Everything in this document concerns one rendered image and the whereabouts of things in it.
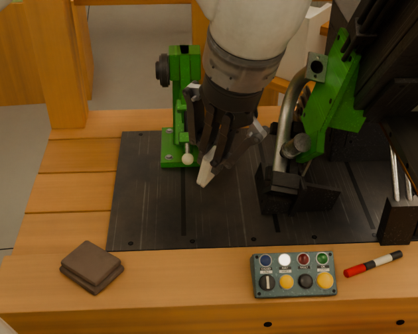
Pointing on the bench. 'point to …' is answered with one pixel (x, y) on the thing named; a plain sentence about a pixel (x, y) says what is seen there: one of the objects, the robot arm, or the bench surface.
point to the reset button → (286, 281)
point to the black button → (306, 281)
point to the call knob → (267, 282)
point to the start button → (324, 280)
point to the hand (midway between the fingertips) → (209, 167)
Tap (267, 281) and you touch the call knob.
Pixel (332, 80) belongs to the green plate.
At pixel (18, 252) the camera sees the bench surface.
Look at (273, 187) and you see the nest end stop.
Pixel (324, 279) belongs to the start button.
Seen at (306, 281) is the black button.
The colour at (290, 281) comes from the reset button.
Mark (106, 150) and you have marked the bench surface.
